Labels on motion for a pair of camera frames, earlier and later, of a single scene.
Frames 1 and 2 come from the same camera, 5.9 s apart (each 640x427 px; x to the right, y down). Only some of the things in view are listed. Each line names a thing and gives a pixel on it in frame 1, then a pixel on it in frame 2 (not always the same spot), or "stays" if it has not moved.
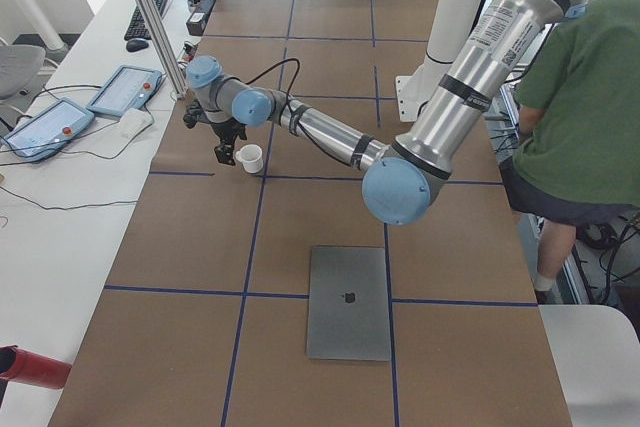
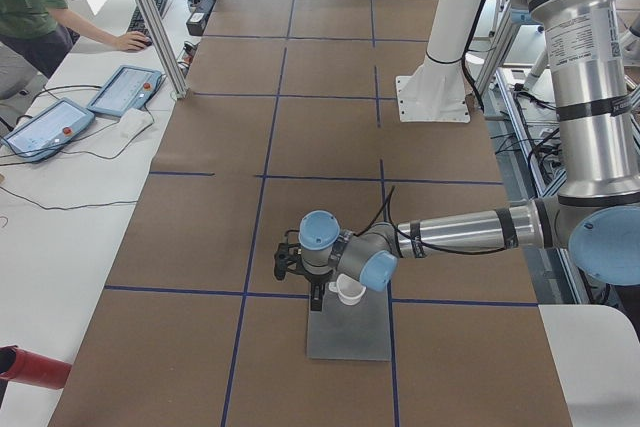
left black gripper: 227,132 → 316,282
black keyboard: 137,29 stays
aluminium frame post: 152,21 stays
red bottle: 24,366 stays
